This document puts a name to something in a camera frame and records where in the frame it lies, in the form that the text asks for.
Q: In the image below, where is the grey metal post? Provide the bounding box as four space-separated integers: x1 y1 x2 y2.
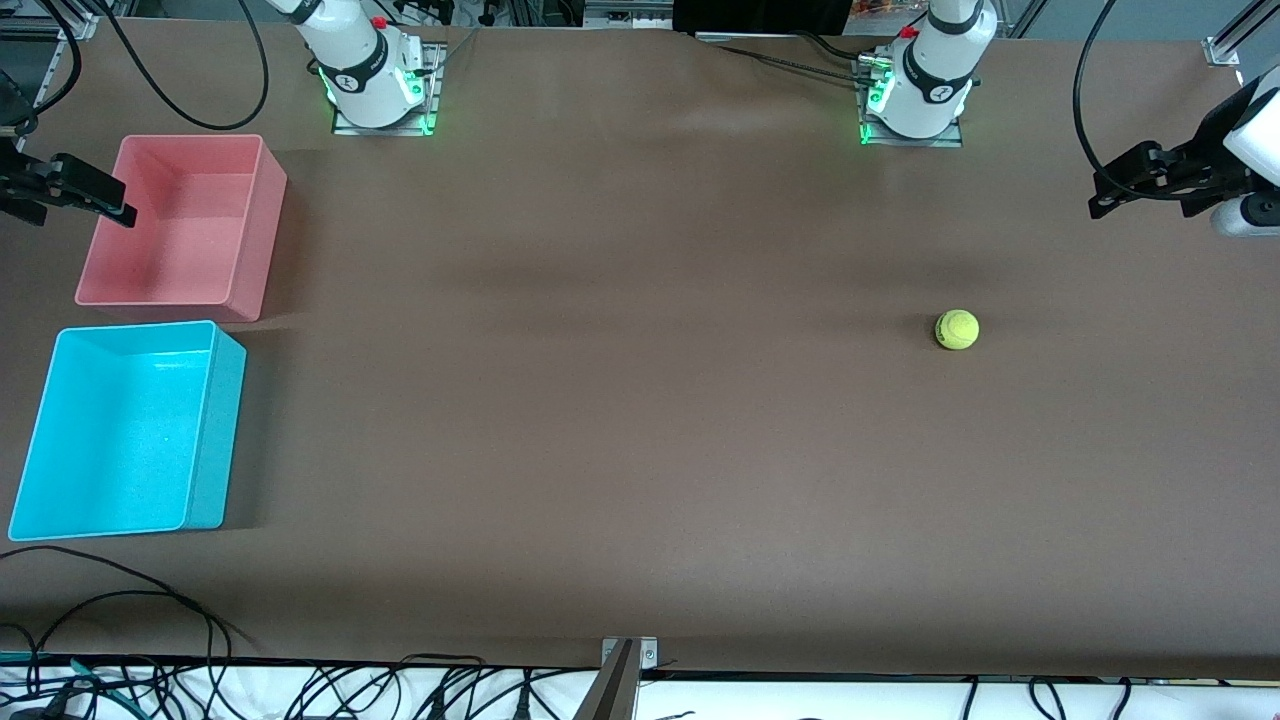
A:
572 640 641 720

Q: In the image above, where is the pink plastic bin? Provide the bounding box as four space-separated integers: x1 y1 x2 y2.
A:
74 133 289 324

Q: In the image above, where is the long black table cable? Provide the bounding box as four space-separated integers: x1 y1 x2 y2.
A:
0 544 233 661
0 590 256 661

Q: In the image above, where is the yellow tennis ball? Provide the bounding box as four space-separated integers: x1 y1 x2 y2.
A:
935 308 981 352

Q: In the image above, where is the blue plastic bin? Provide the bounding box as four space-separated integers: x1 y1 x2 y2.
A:
7 319 248 543

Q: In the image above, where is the teal cable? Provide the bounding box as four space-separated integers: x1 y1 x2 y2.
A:
0 652 136 713

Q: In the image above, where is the black base power cable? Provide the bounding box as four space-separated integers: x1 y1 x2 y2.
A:
795 28 883 63
712 43 876 86

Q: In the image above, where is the aluminium frame with bracket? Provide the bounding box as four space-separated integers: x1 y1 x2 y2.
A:
0 0 101 113

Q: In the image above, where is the thin grey cable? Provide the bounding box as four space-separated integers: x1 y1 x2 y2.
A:
425 25 483 81

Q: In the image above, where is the small metal edge bracket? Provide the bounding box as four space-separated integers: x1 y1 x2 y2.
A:
600 636 660 670

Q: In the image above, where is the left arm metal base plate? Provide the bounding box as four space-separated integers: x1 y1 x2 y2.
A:
856 55 966 149

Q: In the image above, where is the aluminium frame corner profile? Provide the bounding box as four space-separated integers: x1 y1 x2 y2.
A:
1203 0 1280 69

